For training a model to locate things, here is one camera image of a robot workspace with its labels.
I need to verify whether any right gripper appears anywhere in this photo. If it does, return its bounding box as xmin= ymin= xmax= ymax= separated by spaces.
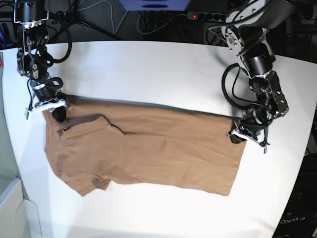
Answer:
xmin=31 ymin=99 xmax=71 ymax=123

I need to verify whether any brown T-shirt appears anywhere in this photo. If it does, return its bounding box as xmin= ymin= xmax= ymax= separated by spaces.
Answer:
xmin=43 ymin=96 xmax=245 ymax=196

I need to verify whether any black power strip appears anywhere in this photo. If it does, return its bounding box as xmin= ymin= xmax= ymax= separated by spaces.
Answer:
xmin=181 ymin=11 xmax=227 ymax=24

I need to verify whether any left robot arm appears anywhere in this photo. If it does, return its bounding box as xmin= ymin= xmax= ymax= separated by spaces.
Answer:
xmin=208 ymin=0 xmax=304 ymax=149

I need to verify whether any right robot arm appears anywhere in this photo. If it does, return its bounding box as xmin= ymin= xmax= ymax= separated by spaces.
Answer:
xmin=13 ymin=0 xmax=72 ymax=122

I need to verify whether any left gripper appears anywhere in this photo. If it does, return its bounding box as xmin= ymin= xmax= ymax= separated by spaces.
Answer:
xmin=226 ymin=124 xmax=270 ymax=146

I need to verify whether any black OpenArm base box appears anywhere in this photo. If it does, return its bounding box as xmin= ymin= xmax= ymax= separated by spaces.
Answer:
xmin=273 ymin=138 xmax=317 ymax=238

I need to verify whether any white bin at left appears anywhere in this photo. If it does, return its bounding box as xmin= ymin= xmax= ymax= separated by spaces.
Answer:
xmin=0 ymin=177 xmax=43 ymax=238

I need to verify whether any black tripod stand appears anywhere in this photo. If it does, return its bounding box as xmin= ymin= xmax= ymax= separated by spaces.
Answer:
xmin=49 ymin=0 xmax=122 ymax=44

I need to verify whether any blue overhead mount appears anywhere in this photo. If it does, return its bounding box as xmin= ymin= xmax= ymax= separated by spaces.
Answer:
xmin=120 ymin=0 xmax=190 ymax=11

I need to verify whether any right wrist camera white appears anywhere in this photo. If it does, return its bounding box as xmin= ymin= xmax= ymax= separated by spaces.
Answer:
xmin=24 ymin=108 xmax=30 ymax=121

